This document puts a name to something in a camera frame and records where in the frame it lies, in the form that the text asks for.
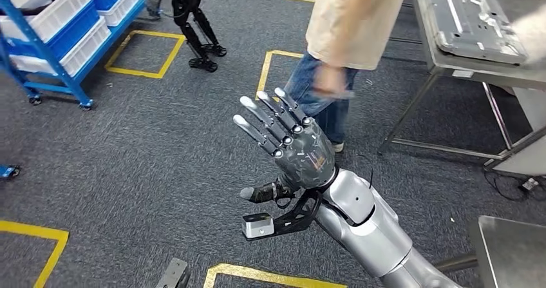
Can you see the white plastic bin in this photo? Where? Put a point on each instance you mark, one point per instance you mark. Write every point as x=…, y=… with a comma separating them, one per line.
x=51, y=13
x=123, y=6
x=85, y=49

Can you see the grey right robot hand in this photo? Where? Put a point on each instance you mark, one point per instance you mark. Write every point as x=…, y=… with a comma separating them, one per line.
x=307, y=158

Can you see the black robot body part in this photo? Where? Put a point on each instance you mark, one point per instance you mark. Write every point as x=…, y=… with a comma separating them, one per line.
x=172, y=273

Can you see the black humanoid robot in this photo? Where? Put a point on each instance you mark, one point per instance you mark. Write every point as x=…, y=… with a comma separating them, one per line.
x=194, y=21

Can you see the person's shoe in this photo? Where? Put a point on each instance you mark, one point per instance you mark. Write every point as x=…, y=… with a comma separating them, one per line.
x=338, y=147

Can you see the small steel table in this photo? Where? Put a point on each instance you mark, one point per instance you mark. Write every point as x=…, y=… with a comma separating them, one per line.
x=512, y=252

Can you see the grey power adapter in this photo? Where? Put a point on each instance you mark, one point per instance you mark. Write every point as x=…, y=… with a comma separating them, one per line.
x=529, y=185

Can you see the stainless steel workbench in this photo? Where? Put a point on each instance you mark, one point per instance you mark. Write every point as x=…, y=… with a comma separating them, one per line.
x=490, y=74

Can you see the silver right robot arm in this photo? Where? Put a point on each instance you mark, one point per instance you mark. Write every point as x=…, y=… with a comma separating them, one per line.
x=375, y=235

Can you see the person's hand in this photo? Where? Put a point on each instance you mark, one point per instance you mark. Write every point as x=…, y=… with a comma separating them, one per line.
x=332, y=83

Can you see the large stamped metal panel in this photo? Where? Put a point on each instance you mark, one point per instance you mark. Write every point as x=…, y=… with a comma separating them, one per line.
x=469, y=21

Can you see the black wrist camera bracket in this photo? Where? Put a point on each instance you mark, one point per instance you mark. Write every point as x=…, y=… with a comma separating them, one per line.
x=298, y=217

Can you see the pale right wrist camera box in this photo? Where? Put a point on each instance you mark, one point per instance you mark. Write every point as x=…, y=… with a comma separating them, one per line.
x=258, y=226

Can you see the white cabinet panel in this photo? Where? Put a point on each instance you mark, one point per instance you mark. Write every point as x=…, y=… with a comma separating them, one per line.
x=524, y=119

